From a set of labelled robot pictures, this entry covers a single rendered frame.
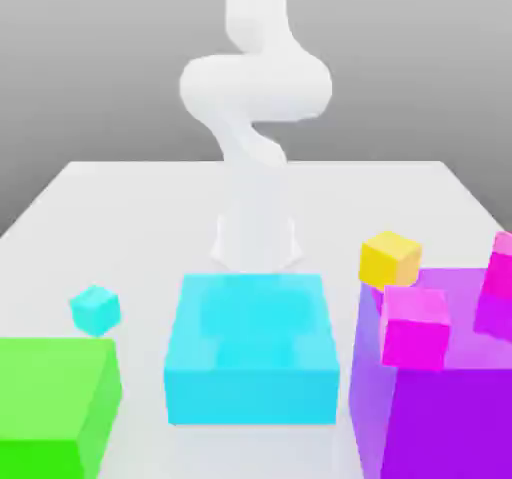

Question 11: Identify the large green box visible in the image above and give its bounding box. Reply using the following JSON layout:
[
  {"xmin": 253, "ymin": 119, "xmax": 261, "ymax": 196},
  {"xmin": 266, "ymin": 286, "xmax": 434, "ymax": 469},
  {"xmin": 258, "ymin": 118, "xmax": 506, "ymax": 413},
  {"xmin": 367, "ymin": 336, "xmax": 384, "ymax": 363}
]
[{"xmin": 0, "ymin": 337, "xmax": 124, "ymax": 479}]

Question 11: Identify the small cyan cube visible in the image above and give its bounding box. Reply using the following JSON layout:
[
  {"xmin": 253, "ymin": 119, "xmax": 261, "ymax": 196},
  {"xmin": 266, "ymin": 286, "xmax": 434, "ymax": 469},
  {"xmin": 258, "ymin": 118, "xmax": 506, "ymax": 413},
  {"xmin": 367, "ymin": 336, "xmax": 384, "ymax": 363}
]
[{"xmin": 68, "ymin": 284, "xmax": 122, "ymax": 338}]

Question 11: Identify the large cyan box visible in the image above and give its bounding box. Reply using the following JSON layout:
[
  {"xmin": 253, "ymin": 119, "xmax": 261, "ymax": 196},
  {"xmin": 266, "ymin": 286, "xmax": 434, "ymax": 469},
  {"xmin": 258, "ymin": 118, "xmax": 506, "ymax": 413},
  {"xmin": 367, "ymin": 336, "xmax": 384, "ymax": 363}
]
[{"xmin": 162, "ymin": 273, "xmax": 341, "ymax": 427}]

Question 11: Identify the small yellow cube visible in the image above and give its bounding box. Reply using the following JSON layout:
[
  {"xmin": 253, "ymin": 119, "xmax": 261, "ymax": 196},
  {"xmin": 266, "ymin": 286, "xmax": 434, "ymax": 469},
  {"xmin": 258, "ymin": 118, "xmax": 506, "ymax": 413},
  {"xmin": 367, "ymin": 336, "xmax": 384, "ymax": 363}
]
[{"xmin": 358, "ymin": 230, "xmax": 424, "ymax": 292}]

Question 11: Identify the large purple box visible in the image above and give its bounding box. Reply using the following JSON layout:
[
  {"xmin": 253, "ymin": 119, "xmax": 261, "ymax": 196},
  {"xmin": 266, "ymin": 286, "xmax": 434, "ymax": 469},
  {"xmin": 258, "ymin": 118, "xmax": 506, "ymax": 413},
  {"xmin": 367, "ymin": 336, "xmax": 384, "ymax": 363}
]
[{"xmin": 347, "ymin": 267, "xmax": 512, "ymax": 479}]

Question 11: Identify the small magenta cube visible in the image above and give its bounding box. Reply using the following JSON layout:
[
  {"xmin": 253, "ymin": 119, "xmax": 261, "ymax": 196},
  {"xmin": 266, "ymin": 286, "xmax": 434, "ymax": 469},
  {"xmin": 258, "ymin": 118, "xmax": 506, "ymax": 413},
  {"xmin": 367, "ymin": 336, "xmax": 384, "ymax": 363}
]
[
  {"xmin": 380, "ymin": 285, "xmax": 452, "ymax": 372},
  {"xmin": 472, "ymin": 230, "xmax": 512, "ymax": 342}
]

